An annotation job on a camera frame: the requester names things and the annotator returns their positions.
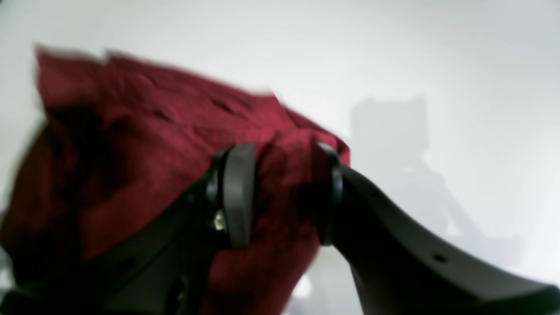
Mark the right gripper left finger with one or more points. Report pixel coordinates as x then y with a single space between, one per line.
162 269

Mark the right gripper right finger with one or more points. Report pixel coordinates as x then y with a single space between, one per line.
400 267

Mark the red long-sleeve T-shirt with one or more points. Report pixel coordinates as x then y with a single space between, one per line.
123 138

